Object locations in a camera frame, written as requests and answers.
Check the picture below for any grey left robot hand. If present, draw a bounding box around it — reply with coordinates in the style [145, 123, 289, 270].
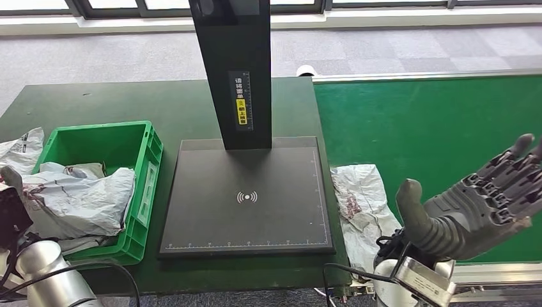
[0, 165, 25, 198]

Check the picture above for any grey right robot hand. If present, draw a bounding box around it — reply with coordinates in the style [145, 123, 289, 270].
[394, 133, 542, 262]

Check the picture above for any grey parcel bag red print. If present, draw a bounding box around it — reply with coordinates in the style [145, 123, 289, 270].
[21, 166, 137, 242]
[38, 161, 122, 258]
[329, 163, 403, 277]
[0, 127, 46, 177]

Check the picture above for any green conveyor belt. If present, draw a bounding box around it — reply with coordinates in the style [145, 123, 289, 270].
[313, 75, 542, 264]

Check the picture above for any black inbound scanner machine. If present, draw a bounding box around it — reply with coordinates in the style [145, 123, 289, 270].
[157, 0, 337, 260]

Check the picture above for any green plastic crate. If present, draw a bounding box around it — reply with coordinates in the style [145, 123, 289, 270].
[31, 120, 165, 267]

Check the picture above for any dark green table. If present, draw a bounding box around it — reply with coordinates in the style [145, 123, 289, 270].
[0, 77, 353, 298]

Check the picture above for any white window sill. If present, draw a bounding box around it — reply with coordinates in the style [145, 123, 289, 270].
[0, 4, 542, 37]

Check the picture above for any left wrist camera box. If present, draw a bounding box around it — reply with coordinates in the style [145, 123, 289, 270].
[0, 184, 35, 251]

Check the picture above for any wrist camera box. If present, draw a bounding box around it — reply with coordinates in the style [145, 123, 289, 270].
[0, 184, 35, 251]
[391, 256, 458, 307]

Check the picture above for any aluminium conveyor frame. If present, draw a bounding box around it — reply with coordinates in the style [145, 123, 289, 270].
[311, 68, 542, 307]

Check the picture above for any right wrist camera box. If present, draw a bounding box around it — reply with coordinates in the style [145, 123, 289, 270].
[391, 256, 458, 307]

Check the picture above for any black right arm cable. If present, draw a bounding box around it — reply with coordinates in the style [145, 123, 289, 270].
[322, 262, 396, 307]

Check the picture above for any thin white cable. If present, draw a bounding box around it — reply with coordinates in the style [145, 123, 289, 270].
[314, 288, 341, 307]

